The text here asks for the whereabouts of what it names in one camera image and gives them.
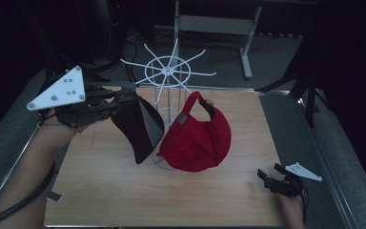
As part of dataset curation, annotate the person's left hand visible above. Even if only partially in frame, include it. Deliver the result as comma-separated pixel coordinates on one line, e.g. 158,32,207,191
39,107,92,151

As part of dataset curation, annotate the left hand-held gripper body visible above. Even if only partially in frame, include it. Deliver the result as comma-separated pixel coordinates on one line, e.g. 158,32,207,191
26,65,122,129

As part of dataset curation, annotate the red baseball cap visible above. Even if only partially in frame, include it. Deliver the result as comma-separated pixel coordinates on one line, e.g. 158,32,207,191
156,91,233,174

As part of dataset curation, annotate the black floor cable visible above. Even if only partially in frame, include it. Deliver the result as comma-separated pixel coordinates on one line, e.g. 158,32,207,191
119,34,141,88

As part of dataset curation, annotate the left hand-held gripper black cable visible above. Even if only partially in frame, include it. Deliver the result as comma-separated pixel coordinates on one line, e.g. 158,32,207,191
0,160,57,229

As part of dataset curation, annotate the hand-held gripper black cable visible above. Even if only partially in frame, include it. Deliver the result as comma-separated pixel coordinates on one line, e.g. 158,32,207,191
0,160,57,229
299,186,310,225

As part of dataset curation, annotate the grey baseball cap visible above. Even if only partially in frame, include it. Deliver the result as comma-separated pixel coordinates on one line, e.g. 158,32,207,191
110,83,166,166

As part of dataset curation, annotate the white wire display rack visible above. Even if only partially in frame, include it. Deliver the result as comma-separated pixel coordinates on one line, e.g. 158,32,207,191
119,38,218,170

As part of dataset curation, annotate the grey tape strip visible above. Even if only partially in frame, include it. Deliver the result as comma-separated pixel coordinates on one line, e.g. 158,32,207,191
46,190,63,203

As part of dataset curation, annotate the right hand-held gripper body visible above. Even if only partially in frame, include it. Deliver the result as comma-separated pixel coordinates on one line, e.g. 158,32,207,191
265,161,324,198

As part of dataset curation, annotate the white metal desk frame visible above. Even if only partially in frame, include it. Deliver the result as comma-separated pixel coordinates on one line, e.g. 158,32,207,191
172,0,264,80

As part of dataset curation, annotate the person's right hand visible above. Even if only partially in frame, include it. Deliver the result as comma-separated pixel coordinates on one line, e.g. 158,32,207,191
275,192,307,220

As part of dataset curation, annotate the right hand-held gripper black cable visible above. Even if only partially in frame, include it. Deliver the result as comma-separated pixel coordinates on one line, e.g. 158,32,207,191
299,186,310,225

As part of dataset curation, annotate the metal floor rail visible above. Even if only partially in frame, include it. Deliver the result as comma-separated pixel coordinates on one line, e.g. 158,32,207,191
0,83,71,227
256,89,361,229

